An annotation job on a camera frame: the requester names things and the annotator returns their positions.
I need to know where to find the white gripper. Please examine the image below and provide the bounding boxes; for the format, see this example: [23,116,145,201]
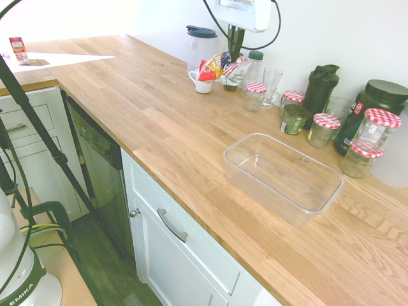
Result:
[214,0,272,62]

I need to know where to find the orange red chip bag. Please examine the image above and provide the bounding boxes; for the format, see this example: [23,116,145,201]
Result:
[198,51,253,86]

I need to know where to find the clear plastic container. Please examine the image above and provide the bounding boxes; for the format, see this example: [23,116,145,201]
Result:
[222,132,346,228]

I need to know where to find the clear bottle green cap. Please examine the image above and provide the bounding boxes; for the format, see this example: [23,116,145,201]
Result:
[242,50,265,98]

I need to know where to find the white pitcher dark lid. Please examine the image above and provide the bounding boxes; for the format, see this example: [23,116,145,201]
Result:
[185,24,221,79]

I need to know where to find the dark spice jar black lid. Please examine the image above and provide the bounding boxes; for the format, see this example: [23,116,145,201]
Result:
[222,52,245,92]

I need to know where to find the white ceramic mug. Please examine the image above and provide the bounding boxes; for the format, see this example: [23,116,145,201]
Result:
[188,68,214,95]

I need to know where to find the tall clear glass mug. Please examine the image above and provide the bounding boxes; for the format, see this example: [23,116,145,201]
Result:
[260,68,284,110]

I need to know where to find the glass jar red checked lid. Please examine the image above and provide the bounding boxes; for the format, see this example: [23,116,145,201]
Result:
[279,89,305,119]
[242,82,268,113]
[307,113,342,149]

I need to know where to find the green cup foil lid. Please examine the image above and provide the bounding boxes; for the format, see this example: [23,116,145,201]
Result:
[280,103,312,136]

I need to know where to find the black shaker bottle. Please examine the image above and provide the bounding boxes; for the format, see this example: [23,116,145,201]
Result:
[301,64,340,131]

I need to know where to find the clear glass tumbler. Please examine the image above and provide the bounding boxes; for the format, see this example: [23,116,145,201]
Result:
[324,96,354,141]

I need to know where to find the large black supplement tub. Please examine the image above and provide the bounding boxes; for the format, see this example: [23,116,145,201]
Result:
[333,79,408,157]

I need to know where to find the tall jar red checked lid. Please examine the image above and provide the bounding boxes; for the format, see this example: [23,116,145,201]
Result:
[351,108,403,154]

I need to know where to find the faceted jar red checked lid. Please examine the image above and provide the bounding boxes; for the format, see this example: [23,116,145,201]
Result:
[339,140,384,179]

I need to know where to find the black steel dishwasher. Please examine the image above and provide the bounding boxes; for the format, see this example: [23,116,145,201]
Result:
[61,91,136,259]

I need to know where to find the black tripod stand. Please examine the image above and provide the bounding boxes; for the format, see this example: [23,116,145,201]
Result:
[0,53,127,259]

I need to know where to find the red white carton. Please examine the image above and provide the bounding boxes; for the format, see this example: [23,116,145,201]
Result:
[8,36,31,66]

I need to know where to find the white cabinet with drawer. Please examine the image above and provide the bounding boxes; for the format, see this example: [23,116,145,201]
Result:
[120,147,281,306]

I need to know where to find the green metal clamp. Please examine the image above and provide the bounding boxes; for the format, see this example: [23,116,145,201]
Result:
[12,200,71,243]

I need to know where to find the brown wooden robot table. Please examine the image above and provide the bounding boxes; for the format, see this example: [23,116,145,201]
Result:
[0,186,98,306]

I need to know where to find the silver drawer pull handle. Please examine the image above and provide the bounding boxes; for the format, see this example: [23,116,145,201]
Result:
[156,208,189,244]

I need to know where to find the brass drawer handle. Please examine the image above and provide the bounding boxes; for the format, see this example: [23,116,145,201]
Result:
[3,123,28,134]

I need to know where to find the yellow and grey cables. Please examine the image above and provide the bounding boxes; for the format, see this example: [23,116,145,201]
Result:
[18,222,69,248]

